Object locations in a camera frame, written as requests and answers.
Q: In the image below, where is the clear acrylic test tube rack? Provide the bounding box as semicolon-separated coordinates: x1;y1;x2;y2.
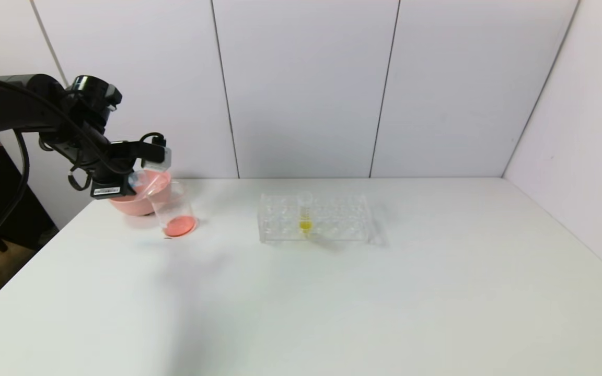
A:
258;193;384;245

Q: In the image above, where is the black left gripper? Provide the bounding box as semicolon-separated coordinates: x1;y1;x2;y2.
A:
82;121;137;199

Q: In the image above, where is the pink plastic bowl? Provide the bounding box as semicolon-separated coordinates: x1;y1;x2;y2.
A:
108;170;172;216

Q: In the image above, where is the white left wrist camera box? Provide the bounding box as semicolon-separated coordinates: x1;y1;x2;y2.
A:
140;133;172;172

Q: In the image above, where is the test tube with yellow pigment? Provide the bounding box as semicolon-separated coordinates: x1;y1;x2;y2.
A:
297;191;314;237

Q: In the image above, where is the black background furniture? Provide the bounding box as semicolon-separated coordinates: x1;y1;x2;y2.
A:
0;151;57;252

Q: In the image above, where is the test tube with blue pigment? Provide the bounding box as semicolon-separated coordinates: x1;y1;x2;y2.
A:
128;170;156;195

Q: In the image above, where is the clear glass beaker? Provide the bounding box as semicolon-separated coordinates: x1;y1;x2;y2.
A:
148;180;199;240

